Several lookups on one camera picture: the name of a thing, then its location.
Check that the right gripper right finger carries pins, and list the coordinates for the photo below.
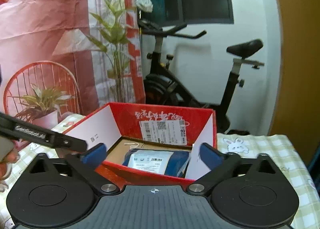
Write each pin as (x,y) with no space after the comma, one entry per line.
(221,167)

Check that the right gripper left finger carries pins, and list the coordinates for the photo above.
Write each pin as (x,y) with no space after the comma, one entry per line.
(84,164)

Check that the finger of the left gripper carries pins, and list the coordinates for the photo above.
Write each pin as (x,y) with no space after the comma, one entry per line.
(16,129)

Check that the blue packaged cloth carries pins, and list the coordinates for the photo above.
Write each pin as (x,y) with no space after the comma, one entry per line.
(170,163)

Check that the person left hand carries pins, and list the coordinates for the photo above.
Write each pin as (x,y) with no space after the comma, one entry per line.
(9,156)

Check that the white shipping label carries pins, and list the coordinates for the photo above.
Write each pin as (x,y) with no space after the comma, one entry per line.
(169,132)

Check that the red strawberry cardboard box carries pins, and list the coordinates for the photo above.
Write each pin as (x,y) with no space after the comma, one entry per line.
(116,123)

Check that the checked bunny tablecloth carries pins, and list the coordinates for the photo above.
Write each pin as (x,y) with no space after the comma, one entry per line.
(49,194)

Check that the wooden door panel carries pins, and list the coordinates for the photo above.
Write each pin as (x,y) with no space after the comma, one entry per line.
(297,110)

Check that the printed red backdrop cloth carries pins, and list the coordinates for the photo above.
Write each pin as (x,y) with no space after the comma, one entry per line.
(68,56)

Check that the white plastic bag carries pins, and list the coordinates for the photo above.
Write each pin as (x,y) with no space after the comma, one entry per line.
(145,5)

